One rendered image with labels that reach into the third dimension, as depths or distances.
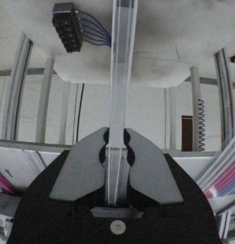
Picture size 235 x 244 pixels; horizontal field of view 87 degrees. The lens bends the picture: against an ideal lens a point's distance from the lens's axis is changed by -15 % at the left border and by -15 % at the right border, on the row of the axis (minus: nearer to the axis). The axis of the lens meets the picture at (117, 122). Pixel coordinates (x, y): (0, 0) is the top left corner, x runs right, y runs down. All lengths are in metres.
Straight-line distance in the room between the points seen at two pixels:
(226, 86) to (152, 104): 1.48
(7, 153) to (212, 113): 2.35
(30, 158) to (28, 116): 2.00
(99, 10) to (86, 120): 1.59
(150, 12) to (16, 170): 0.47
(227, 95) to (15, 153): 0.60
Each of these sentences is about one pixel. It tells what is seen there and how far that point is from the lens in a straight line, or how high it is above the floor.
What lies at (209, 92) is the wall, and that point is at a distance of 2.44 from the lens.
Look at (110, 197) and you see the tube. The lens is 0.27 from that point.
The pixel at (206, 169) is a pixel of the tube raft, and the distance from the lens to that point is 0.24.
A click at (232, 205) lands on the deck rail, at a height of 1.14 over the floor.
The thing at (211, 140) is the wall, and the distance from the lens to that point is 2.34.
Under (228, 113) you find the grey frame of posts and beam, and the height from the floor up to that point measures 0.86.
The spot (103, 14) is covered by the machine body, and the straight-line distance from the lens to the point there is 0.46.
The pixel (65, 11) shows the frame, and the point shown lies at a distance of 0.42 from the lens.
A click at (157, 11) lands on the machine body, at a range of 0.45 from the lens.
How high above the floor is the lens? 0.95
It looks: 7 degrees down
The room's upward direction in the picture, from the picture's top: 178 degrees counter-clockwise
